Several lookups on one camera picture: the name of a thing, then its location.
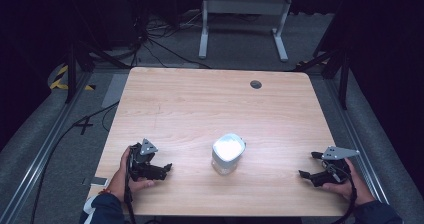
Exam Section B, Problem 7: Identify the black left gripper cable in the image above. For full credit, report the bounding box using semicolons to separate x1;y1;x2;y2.
123;147;138;224

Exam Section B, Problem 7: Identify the person's right hand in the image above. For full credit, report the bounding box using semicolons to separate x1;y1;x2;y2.
321;157;376;208

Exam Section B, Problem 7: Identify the person's left hand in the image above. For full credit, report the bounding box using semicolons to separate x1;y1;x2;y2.
105;145;156;204

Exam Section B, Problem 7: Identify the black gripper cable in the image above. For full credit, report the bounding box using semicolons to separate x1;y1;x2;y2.
123;147;138;224
323;162;358;224

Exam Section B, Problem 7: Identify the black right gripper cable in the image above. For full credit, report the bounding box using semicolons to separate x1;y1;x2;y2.
323;162;358;224

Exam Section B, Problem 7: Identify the long black floor cable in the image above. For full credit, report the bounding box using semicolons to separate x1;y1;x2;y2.
29;100;121;224

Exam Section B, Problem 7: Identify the grey metal stand frame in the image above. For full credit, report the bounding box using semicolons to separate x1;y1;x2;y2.
198;0;295;63

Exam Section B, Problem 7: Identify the aluminium floor rail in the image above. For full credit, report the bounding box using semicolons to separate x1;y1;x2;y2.
0;71;95;224
323;77;390;205

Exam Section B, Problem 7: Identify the grey flat floor plate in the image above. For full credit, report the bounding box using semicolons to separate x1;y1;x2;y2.
101;73;130;109

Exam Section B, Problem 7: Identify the black tripod stand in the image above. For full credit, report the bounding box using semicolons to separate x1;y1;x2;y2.
63;33;132;105
293;45;352;112

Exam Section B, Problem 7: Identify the white plastic cup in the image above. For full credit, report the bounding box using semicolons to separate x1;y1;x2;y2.
211;132;248;176

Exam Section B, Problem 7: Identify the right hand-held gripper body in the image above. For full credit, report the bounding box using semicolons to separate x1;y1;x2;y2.
319;145;361;186

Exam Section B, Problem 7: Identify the grey tape piece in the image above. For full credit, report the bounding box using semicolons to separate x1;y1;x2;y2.
81;176;110;187

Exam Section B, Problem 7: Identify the tangle of black floor cables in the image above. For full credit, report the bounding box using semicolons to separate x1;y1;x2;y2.
131;10;212;70

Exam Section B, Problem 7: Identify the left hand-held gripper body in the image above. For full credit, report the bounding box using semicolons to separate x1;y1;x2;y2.
128;137;160;182

